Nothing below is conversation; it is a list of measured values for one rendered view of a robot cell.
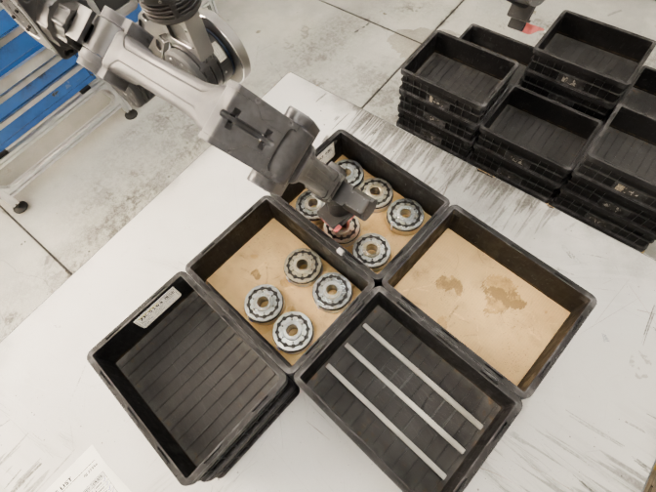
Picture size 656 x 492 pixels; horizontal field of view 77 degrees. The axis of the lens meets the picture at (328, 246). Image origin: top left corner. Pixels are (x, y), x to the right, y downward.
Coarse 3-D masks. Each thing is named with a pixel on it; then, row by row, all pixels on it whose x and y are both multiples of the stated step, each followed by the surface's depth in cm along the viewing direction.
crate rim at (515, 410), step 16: (384, 288) 99; (400, 304) 97; (416, 320) 95; (336, 336) 95; (320, 352) 94; (464, 352) 91; (304, 368) 93; (480, 368) 90; (304, 384) 91; (496, 384) 89; (320, 400) 90; (512, 400) 86; (336, 416) 88; (512, 416) 85; (352, 432) 86; (496, 432) 84; (368, 448) 85; (384, 464) 83; (480, 464) 82; (400, 480) 82; (464, 480) 82
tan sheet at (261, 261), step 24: (264, 240) 119; (288, 240) 119; (240, 264) 117; (264, 264) 116; (216, 288) 114; (240, 288) 113; (288, 288) 112; (240, 312) 110; (312, 312) 109; (264, 336) 107; (288, 360) 104
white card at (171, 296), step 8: (168, 296) 107; (176, 296) 109; (160, 304) 106; (168, 304) 109; (144, 312) 103; (152, 312) 106; (160, 312) 108; (136, 320) 103; (144, 320) 105; (152, 320) 108
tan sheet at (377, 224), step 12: (396, 192) 123; (372, 216) 120; (384, 216) 119; (360, 228) 118; (372, 228) 118; (384, 228) 118; (396, 240) 116; (408, 240) 115; (372, 252) 115; (396, 252) 114
